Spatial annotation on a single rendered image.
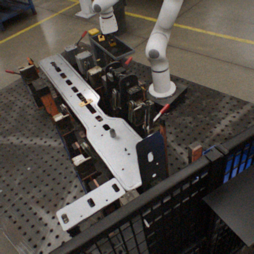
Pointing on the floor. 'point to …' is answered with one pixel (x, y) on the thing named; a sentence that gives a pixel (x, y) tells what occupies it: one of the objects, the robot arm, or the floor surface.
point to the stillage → (13, 9)
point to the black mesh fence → (112, 222)
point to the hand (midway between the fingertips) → (111, 39)
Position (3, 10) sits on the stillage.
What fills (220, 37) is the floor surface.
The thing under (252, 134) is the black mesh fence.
